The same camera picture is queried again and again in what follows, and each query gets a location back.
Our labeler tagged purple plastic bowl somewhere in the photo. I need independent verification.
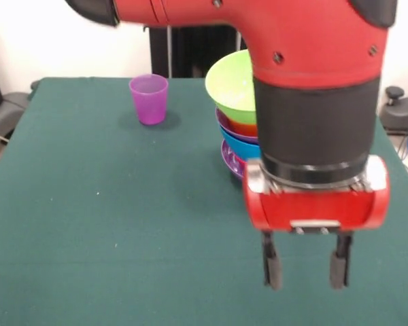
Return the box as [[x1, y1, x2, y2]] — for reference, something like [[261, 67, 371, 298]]
[[220, 139, 248, 181], [215, 107, 259, 144]]

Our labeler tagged deep blue plastic bowl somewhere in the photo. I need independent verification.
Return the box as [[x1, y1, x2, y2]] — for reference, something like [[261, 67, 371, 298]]
[[219, 125, 262, 162]]

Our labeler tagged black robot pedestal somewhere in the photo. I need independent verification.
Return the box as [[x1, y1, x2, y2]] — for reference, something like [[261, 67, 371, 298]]
[[143, 23, 248, 79]]

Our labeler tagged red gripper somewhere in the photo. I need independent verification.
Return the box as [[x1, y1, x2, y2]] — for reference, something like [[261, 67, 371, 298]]
[[242, 155, 392, 291]]

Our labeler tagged orange ribbed plastic bowl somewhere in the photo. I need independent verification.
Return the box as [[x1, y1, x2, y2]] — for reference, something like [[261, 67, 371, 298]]
[[228, 115, 259, 137]]

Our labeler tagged grey stand foot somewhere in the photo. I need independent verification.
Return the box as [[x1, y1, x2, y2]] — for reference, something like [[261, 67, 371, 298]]
[[0, 92, 30, 143]]

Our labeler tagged black stand foot with knob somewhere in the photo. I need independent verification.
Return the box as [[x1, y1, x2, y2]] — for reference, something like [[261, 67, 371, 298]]
[[379, 86, 408, 137]]

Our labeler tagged dark green tablecloth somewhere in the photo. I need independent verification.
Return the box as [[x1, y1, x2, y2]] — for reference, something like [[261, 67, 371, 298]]
[[0, 76, 408, 326]]

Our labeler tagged purple plastic cup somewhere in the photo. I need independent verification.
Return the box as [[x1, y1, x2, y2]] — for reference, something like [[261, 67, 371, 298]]
[[129, 73, 169, 126]]

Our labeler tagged green plastic bowl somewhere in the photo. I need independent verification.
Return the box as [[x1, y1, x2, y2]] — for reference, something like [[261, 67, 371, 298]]
[[205, 50, 258, 124]]

